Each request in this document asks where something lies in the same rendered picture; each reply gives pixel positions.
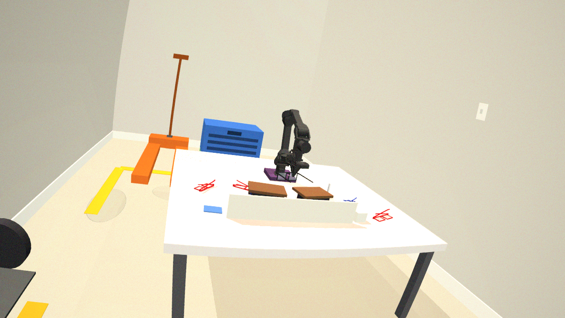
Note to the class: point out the light blue flat block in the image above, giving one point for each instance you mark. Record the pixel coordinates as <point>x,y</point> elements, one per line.
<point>212,209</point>

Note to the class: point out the black glasses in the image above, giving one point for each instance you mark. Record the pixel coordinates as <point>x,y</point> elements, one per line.
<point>282,176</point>

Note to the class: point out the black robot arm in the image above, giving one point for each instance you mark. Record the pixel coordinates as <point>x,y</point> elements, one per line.
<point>301,142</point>

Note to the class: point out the grey rectangular panel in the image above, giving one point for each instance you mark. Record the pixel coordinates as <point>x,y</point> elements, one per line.
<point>252,207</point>

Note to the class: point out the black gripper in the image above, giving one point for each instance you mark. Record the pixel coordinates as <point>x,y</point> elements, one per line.
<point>298,163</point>

